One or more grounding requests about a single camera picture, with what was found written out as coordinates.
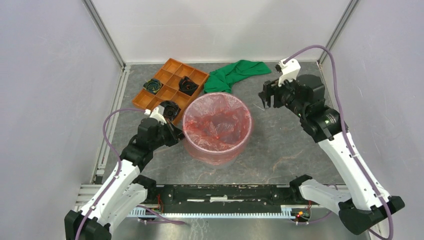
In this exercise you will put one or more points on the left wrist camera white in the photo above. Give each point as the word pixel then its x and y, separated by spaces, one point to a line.
pixel 157 113

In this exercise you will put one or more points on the black rolled bag lower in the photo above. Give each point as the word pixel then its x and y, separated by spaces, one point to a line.
pixel 171 109

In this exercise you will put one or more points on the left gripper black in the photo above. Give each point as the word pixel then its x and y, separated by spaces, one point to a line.
pixel 176 134

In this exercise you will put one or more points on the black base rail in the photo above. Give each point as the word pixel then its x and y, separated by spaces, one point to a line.
pixel 223 201

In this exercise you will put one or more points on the red plastic trash bag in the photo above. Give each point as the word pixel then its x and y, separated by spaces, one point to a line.
pixel 217 127

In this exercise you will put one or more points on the green cloth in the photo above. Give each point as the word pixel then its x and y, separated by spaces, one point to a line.
pixel 223 79

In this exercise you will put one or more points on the black rolled bag upper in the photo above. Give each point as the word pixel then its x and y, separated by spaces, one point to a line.
pixel 187 86

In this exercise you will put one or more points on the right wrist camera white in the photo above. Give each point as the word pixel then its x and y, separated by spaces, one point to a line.
pixel 289 70

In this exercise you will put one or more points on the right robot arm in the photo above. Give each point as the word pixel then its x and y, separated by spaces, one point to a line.
pixel 366 203

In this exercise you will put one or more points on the grey trash bin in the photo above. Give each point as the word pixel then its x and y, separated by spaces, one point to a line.
pixel 217 132

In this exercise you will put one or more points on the orange compartment tray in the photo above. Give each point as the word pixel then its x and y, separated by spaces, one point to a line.
pixel 169 76

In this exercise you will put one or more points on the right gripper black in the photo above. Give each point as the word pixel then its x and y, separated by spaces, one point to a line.
pixel 271 88

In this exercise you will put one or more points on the aluminium frame post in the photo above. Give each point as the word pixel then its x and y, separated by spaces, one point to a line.
pixel 95 16
pixel 349 10

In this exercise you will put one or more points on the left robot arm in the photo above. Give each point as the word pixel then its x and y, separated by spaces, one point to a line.
pixel 125 188

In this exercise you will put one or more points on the right aluminium frame post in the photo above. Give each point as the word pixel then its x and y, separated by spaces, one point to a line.
pixel 349 10

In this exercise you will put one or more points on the left aluminium frame post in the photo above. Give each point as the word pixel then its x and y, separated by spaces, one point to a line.
pixel 95 16

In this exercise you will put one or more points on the black green rolled bag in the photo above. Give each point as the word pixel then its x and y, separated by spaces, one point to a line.
pixel 153 86

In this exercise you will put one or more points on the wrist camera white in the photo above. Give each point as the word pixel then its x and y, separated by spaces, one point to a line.
pixel 289 70
pixel 157 113

